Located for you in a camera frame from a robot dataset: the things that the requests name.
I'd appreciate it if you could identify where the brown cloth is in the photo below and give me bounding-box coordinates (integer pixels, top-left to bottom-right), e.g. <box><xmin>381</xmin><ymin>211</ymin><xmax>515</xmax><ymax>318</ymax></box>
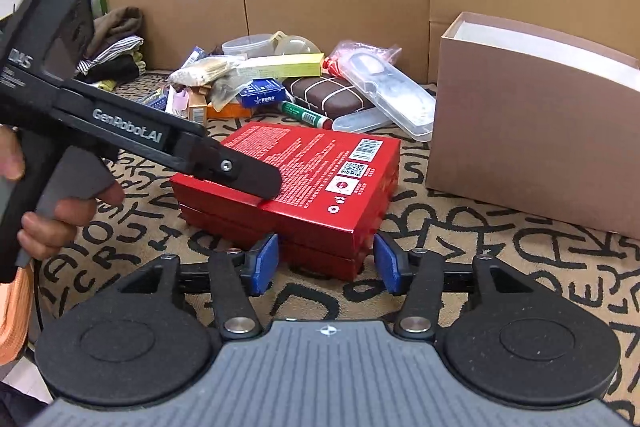
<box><xmin>92</xmin><ymin>7</ymin><xmax>146</xmax><ymax>55</ymax></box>

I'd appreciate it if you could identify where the black cable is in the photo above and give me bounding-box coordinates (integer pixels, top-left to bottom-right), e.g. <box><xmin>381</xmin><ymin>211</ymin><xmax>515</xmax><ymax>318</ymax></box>
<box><xmin>33</xmin><ymin>264</ymin><xmax>45</xmax><ymax>335</ymax></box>

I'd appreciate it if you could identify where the brown string-tied packet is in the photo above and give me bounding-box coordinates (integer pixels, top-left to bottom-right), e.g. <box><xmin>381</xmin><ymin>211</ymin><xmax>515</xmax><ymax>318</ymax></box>
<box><xmin>282</xmin><ymin>74</ymin><xmax>376</xmax><ymax>115</ymax></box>

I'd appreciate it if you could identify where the letter-patterned mat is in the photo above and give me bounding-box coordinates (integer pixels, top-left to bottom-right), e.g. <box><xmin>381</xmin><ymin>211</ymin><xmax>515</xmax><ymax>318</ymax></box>
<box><xmin>30</xmin><ymin>69</ymin><xmax>640</xmax><ymax>427</ymax></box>

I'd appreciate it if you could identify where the bag of cotton swabs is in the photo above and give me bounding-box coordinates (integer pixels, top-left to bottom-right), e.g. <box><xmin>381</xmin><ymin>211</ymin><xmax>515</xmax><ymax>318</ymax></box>
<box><xmin>166</xmin><ymin>57</ymin><xmax>246</xmax><ymax>86</ymax></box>

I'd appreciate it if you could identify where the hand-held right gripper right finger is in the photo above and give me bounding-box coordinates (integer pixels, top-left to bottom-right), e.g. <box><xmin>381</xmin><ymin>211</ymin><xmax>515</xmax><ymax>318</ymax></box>
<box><xmin>374</xmin><ymin>232</ymin><xmax>541</xmax><ymax>342</ymax></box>

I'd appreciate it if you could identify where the clear bag with dark item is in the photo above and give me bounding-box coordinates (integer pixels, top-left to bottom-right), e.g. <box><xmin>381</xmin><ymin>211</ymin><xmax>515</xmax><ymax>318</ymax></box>
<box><xmin>207</xmin><ymin>74</ymin><xmax>251</xmax><ymax>110</ymax></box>

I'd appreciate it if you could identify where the pinkish brown cardboard box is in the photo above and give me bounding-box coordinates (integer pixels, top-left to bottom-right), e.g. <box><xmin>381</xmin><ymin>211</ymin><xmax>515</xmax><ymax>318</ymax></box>
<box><xmin>425</xmin><ymin>11</ymin><xmax>640</xmax><ymax>240</ymax></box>

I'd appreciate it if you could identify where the clear plastic lid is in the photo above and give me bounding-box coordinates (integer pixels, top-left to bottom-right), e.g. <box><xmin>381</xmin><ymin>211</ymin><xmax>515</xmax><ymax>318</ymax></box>
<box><xmin>272</xmin><ymin>31</ymin><xmax>321</xmax><ymax>56</ymax></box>

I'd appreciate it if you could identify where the striped cloth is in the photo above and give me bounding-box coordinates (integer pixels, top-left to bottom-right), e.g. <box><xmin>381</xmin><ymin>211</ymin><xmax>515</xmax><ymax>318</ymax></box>
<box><xmin>75</xmin><ymin>36</ymin><xmax>146</xmax><ymax>75</ymax></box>

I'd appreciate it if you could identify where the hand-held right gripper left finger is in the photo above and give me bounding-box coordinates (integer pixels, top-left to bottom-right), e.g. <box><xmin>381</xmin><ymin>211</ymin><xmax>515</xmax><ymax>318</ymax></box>
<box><xmin>107</xmin><ymin>233</ymin><xmax>280</xmax><ymax>341</ymax></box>

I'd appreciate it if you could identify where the orange box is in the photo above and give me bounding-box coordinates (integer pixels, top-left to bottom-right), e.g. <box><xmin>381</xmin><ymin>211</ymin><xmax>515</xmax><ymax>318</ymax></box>
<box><xmin>187</xmin><ymin>99</ymin><xmax>253</xmax><ymax>125</ymax></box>

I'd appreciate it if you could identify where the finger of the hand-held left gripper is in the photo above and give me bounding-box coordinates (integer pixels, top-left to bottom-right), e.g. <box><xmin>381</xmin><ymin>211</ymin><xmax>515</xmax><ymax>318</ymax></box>
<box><xmin>187</xmin><ymin>135</ymin><xmax>284</xmax><ymax>199</ymax></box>

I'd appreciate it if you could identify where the black cloth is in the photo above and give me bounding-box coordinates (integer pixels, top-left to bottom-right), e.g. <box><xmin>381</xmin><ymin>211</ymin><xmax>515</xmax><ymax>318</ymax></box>
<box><xmin>87</xmin><ymin>54</ymin><xmax>141</xmax><ymax>82</ymax></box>

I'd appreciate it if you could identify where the clear round plastic container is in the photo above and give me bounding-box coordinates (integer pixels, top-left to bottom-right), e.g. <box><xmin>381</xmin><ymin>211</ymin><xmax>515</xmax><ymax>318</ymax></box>
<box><xmin>221</xmin><ymin>34</ymin><xmax>278</xmax><ymax>58</ymax></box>

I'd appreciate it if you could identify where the clear plastic case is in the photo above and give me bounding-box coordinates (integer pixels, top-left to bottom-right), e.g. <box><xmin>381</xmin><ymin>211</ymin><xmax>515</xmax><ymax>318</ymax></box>
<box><xmin>330</xmin><ymin>51</ymin><xmax>437</xmax><ymax>142</ymax></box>

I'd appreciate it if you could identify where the yellow-green cloth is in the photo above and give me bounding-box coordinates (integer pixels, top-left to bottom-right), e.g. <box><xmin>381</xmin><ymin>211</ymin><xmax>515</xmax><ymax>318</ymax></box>
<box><xmin>97</xmin><ymin>57</ymin><xmax>148</xmax><ymax>92</ymax></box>

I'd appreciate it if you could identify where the person's left hand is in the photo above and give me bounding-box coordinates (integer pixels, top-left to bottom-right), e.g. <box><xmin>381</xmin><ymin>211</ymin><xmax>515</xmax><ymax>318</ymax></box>
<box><xmin>0</xmin><ymin>124</ymin><xmax>126</xmax><ymax>260</ymax></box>

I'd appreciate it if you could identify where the green marker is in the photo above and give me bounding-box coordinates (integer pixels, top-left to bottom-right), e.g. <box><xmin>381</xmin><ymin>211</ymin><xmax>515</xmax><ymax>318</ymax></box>
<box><xmin>277</xmin><ymin>101</ymin><xmax>333</xmax><ymax>131</ymax></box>

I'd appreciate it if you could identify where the blue medicine box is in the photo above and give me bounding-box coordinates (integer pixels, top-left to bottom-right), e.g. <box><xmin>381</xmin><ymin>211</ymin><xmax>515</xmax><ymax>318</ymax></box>
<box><xmin>236</xmin><ymin>78</ymin><xmax>287</xmax><ymax>110</ymax></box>

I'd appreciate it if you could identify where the pink plastic bag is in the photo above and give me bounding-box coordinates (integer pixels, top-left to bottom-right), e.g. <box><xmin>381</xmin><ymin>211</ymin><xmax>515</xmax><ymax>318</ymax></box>
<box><xmin>322</xmin><ymin>39</ymin><xmax>403</xmax><ymax>78</ymax></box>

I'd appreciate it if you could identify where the yellow medicine box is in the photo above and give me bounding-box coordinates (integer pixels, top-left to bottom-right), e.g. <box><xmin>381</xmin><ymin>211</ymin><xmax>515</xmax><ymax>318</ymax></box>
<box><xmin>235</xmin><ymin>53</ymin><xmax>326</xmax><ymax>80</ymax></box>

